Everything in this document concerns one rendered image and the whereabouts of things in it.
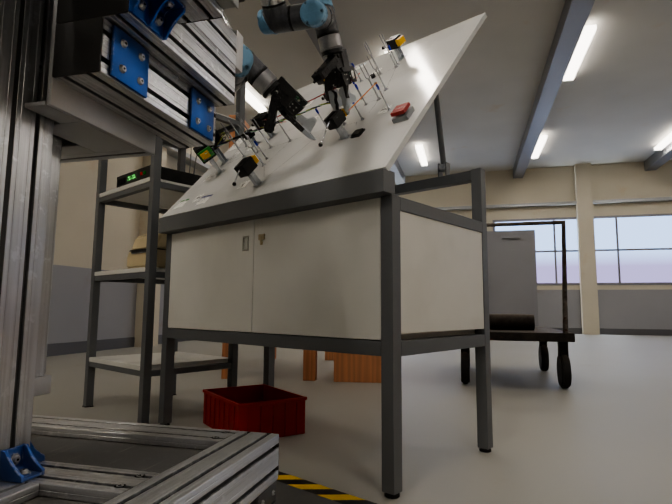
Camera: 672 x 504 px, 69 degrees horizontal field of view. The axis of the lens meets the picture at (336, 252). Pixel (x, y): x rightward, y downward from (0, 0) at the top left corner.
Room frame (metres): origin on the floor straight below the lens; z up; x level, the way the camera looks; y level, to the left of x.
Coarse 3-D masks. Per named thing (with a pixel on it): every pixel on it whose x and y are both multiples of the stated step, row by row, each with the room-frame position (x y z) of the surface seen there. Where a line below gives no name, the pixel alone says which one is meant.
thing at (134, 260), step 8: (136, 240) 2.32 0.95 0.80; (144, 240) 2.27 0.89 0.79; (160, 240) 2.21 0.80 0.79; (136, 248) 2.29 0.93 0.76; (144, 248) 2.26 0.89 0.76; (160, 248) 2.22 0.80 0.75; (128, 256) 2.30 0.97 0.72; (136, 256) 2.25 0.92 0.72; (144, 256) 2.21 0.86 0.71; (160, 256) 2.21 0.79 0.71; (128, 264) 2.29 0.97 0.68; (136, 264) 2.25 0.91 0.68; (144, 264) 2.21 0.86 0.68; (160, 264) 2.22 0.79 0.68
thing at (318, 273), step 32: (256, 224) 1.71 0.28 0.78; (288, 224) 1.60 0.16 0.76; (320, 224) 1.50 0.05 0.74; (352, 224) 1.42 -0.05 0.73; (256, 256) 1.70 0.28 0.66; (288, 256) 1.60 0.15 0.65; (320, 256) 1.50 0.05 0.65; (352, 256) 1.42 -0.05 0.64; (256, 288) 1.70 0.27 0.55; (288, 288) 1.59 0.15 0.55; (320, 288) 1.50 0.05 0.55; (352, 288) 1.42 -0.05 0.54; (256, 320) 1.70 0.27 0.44; (288, 320) 1.59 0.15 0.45; (320, 320) 1.50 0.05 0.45; (352, 320) 1.42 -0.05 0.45
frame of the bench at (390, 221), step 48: (384, 240) 1.34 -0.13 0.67; (384, 288) 1.34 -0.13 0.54; (192, 336) 1.95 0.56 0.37; (240, 336) 1.75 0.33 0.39; (288, 336) 1.59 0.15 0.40; (384, 336) 1.34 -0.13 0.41; (480, 336) 1.71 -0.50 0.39; (384, 384) 1.34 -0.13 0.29; (480, 384) 1.76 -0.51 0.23; (384, 432) 1.34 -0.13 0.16; (480, 432) 1.76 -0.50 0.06; (384, 480) 1.34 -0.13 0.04
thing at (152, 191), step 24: (240, 96) 2.44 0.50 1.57; (216, 120) 2.43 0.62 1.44; (168, 144) 2.74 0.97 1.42; (96, 192) 2.49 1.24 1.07; (120, 192) 2.31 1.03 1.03; (144, 192) 2.35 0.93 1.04; (168, 192) 2.34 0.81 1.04; (96, 216) 2.47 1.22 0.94; (96, 240) 2.47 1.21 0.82; (96, 264) 2.47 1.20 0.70; (96, 288) 2.48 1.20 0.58; (144, 288) 2.12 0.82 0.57; (96, 312) 2.48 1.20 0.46; (144, 312) 2.11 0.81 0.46; (96, 336) 2.49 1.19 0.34; (144, 336) 2.11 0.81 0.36; (96, 360) 2.41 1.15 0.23; (120, 360) 2.33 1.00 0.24; (144, 360) 2.10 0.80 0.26; (192, 360) 2.35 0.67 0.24; (216, 360) 2.41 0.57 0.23; (144, 384) 2.10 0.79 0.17; (144, 408) 2.11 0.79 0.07
